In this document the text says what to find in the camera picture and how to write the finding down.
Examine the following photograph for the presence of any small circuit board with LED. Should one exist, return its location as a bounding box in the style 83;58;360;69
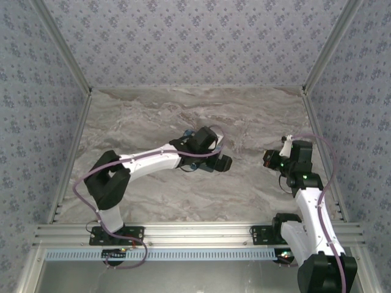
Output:
101;248;128;260
274;249;296;266

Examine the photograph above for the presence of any grey metal panel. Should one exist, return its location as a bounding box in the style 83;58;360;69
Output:
33;259;364;293

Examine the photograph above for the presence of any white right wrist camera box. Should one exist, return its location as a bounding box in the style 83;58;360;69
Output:
280;134;294;157

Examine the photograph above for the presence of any thin black cable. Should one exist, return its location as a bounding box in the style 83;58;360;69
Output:
278;172;296;196

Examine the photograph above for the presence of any aluminium table side rail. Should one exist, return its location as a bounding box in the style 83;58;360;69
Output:
45;90;94;225
301;90;351;223

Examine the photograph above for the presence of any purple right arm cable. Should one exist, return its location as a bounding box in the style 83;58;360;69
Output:
287;133;349;293

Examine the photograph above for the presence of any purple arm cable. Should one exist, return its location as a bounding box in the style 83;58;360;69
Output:
287;133;349;293
73;124;226;271

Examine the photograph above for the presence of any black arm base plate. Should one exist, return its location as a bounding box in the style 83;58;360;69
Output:
252;225;277;246
89;225;145;246

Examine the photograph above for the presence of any wide aluminium mounting rail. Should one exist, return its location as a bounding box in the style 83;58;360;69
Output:
32;222;367;247

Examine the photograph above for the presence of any aluminium frame post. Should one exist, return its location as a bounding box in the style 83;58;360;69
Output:
29;0;94;94
301;0;367;94

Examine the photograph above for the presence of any white slotted cable duct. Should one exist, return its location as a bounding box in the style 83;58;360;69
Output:
45;247;287;262

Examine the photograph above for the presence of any short aluminium frame leg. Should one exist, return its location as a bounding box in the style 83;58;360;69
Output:
351;245;382;293
15;246;46;293

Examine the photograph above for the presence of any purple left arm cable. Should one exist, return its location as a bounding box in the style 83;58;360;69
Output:
73;124;226;271

